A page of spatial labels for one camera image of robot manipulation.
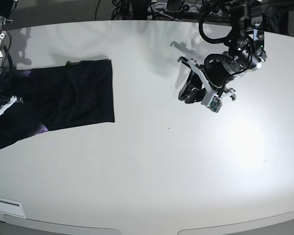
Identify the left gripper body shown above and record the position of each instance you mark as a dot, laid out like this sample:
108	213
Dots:
218	67

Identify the black T-shirt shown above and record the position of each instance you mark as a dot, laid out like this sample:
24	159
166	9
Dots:
55	98

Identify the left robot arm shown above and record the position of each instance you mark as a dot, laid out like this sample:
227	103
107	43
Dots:
206	83

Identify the grey power strip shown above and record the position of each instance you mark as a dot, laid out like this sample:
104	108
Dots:
192	8

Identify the white label plate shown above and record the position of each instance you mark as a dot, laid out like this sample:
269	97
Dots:
12	208

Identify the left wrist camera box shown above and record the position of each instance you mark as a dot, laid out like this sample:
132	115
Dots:
212	102

